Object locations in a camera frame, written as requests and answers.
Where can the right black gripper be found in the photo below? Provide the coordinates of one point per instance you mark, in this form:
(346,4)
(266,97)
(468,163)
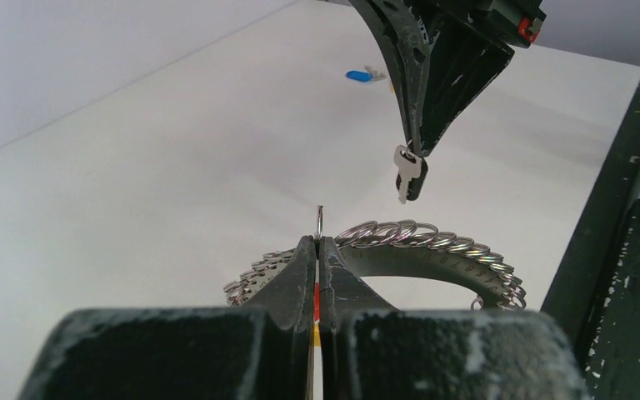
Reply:
(469,45)

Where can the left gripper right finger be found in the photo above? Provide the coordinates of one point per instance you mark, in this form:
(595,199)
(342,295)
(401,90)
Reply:
(386,353)

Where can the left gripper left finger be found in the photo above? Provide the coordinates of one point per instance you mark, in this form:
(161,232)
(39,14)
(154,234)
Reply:
(260,350)

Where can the metal keyring with small rings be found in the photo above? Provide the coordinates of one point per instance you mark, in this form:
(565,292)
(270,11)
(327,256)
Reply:
(411,249)

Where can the black key tag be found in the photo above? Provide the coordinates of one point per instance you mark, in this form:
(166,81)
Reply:
(412,171)

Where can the blue key tag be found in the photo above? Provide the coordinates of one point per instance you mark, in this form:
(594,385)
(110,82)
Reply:
(367,75)

